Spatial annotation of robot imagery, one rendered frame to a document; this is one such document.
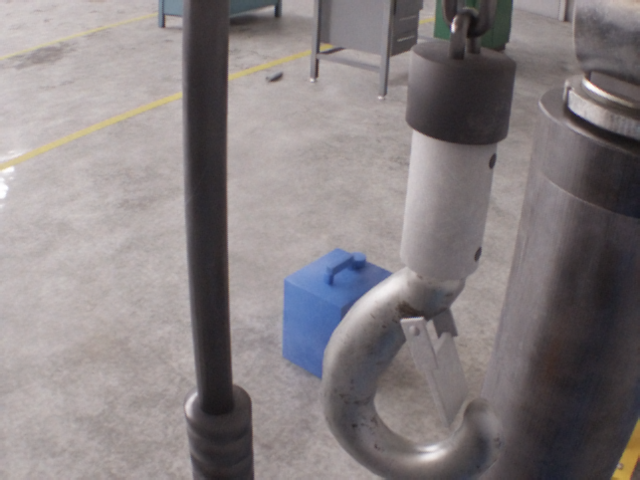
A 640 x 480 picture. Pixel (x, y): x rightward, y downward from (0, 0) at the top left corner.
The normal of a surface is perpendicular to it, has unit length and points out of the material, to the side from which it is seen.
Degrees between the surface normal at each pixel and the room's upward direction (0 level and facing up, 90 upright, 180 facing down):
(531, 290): 90
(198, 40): 90
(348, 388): 90
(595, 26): 98
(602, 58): 121
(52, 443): 0
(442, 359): 64
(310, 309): 90
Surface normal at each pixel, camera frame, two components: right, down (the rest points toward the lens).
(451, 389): 0.82, -0.14
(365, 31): -0.58, 0.39
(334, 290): 0.05, -0.86
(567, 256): -0.74, 0.31
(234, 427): 0.54, 0.45
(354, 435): -0.30, 0.36
